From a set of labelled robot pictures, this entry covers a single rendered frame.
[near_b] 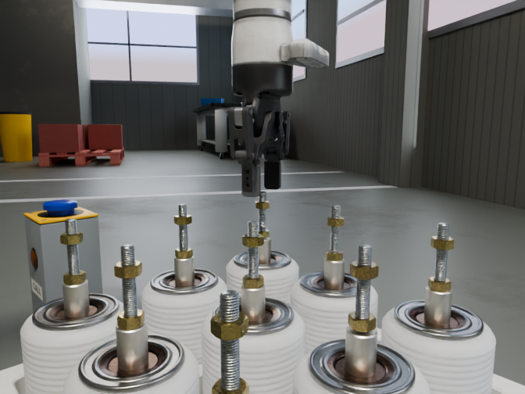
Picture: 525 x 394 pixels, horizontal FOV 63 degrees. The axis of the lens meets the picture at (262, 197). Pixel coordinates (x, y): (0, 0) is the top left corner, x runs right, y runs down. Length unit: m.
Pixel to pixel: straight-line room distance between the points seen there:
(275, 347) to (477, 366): 0.16
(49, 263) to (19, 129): 5.59
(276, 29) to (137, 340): 0.36
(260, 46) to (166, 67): 7.92
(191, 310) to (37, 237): 0.22
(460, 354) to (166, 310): 0.27
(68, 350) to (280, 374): 0.18
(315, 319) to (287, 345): 0.08
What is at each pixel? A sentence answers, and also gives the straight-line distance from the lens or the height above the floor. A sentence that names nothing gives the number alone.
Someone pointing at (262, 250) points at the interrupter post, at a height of 0.27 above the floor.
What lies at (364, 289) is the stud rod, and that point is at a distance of 0.31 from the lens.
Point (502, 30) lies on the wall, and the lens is 2.81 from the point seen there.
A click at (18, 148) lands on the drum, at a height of 0.16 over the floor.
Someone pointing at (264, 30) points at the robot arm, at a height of 0.53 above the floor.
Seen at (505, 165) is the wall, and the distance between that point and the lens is 2.70.
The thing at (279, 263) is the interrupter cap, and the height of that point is 0.25.
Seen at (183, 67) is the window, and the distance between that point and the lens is 8.43.
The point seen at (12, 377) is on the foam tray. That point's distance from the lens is 0.52.
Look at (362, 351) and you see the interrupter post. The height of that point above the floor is 0.27.
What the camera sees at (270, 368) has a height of 0.23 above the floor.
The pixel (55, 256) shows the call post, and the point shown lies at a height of 0.27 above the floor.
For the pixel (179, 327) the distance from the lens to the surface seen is 0.47.
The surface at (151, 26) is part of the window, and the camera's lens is 8.53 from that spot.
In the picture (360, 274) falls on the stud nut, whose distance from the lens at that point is 0.30.
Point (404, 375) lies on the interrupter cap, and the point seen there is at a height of 0.25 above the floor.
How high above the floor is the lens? 0.42
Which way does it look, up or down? 9 degrees down
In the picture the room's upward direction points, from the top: straight up
